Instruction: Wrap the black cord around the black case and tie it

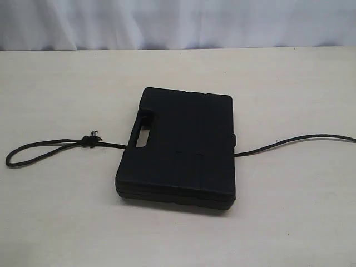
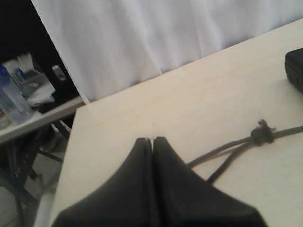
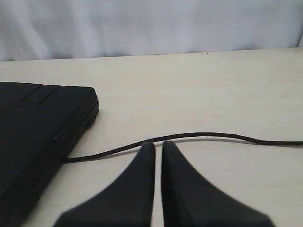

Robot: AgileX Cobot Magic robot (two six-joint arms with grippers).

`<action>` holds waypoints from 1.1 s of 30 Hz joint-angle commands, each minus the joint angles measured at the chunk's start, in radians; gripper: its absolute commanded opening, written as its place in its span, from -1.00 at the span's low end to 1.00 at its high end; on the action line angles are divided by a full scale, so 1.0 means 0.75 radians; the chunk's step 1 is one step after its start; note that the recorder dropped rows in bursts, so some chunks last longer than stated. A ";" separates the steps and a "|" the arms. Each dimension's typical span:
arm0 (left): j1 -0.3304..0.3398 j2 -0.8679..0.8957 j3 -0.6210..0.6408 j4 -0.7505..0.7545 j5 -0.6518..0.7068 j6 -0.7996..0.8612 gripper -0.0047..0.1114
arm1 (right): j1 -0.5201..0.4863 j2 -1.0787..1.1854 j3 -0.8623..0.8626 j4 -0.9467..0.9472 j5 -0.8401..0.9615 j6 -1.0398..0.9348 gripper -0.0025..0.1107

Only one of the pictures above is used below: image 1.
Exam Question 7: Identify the black plastic carrying case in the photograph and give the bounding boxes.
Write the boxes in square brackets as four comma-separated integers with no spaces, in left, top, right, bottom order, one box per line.
[115,87,236,210]

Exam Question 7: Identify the black braided rope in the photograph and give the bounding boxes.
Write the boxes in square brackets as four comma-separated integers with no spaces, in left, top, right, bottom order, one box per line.
[5,130,356,169]

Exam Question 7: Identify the white backdrop curtain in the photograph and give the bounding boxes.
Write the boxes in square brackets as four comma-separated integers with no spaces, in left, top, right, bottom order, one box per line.
[1,1,355,51]

